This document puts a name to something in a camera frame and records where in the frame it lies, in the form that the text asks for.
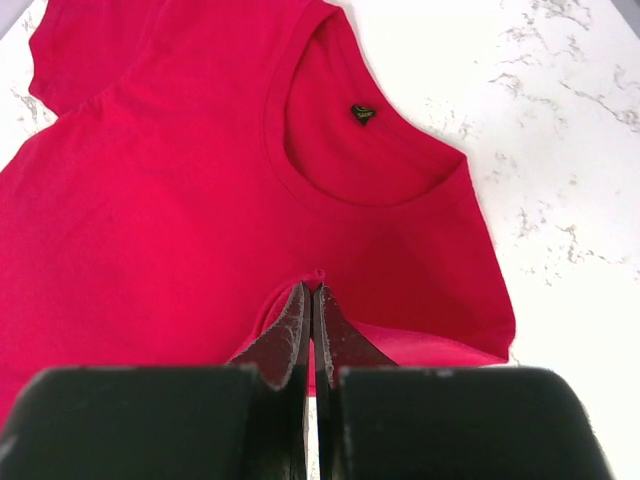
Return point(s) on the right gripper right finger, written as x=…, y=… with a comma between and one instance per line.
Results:
x=338, y=345

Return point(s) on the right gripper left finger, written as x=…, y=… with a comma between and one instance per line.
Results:
x=276, y=427

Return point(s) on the red t shirt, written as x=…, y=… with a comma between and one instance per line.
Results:
x=206, y=157

